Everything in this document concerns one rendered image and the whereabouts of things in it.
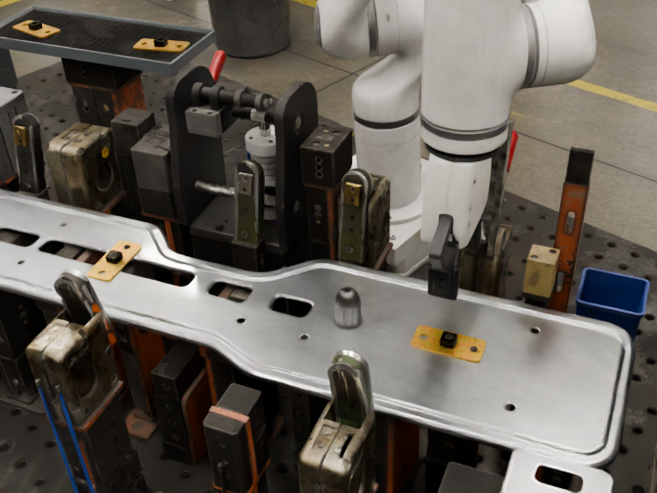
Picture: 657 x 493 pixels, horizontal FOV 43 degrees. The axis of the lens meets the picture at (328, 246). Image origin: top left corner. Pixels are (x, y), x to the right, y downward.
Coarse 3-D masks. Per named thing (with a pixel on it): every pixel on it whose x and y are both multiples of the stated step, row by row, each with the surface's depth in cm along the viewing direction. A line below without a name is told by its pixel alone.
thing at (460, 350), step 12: (432, 336) 98; (444, 336) 97; (456, 336) 96; (468, 336) 98; (420, 348) 97; (432, 348) 96; (444, 348) 96; (456, 348) 96; (468, 348) 96; (480, 348) 96; (468, 360) 95; (480, 360) 95
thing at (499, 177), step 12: (504, 144) 96; (504, 156) 97; (492, 168) 99; (504, 168) 98; (492, 180) 100; (504, 180) 100; (492, 192) 101; (492, 204) 101; (492, 216) 101; (492, 228) 102; (492, 240) 102; (492, 252) 103
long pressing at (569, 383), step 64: (0, 192) 127; (0, 256) 114; (128, 320) 103; (192, 320) 102; (256, 320) 102; (320, 320) 101; (384, 320) 101; (448, 320) 101; (512, 320) 100; (576, 320) 99; (320, 384) 93; (384, 384) 92; (448, 384) 92; (512, 384) 92; (576, 384) 91; (512, 448) 85; (576, 448) 84
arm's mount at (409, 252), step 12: (396, 228) 153; (408, 228) 152; (396, 240) 150; (408, 240) 150; (420, 240) 154; (432, 240) 158; (396, 252) 149; (408, 252) 153; (420, 252) 156; (396, 264) 151; (408, 264) 154; (420, 264) 157
